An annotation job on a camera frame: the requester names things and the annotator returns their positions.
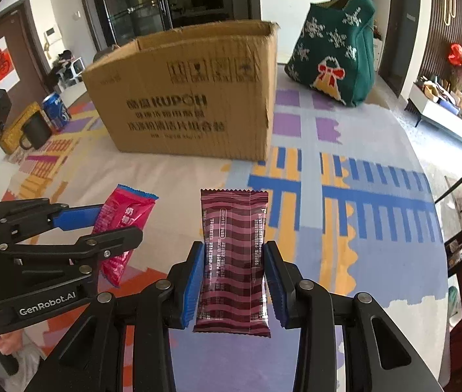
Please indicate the clutter of small boxes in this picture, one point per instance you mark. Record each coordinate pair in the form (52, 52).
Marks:
(443, 94)

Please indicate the white chair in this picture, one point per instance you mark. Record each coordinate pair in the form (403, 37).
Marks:
(76, 67)

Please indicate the white wall intercom panel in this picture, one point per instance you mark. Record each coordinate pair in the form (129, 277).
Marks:
(51, 36)

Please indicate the person's left hand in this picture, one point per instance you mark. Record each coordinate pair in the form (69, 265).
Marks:
(10, 343)

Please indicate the dark glass-door cabinet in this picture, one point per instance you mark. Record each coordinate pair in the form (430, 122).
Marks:
(133, 4)

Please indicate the blue soda can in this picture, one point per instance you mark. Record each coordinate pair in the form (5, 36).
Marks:
(55, 110)

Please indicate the colourful patterned tablecloth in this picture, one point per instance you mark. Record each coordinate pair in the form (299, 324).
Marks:
(337, 163)

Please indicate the black mug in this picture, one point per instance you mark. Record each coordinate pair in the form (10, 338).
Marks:
(37, 130)

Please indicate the brown cardboard box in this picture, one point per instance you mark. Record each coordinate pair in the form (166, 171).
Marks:
(174, 110)

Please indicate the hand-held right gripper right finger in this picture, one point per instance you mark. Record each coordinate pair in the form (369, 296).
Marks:
(275, 286)

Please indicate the maroon striped snack packet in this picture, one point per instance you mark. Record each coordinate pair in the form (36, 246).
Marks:
(231, 253)

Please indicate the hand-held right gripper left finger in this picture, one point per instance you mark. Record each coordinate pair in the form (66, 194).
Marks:
(190, 286)

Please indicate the pink snack packet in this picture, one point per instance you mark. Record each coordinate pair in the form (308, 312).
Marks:
(127, 212)

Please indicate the white low cabinet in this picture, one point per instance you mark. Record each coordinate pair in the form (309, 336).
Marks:
(439, 114)

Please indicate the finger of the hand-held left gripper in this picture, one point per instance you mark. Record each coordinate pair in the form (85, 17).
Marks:
(80, 217)
(112, 241)

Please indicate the grey upholstered chair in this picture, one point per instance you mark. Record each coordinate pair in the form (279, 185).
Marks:
(106, 54)

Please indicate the dark interior door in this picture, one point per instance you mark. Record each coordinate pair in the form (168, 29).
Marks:
(402, 41)

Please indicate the green knitted bag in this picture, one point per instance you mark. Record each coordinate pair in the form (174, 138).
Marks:
(329, 49)

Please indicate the brown wooden door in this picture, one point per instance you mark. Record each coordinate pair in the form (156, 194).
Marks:
(31, 49)

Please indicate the red door poster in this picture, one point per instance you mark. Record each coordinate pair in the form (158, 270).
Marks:
(0, 63)

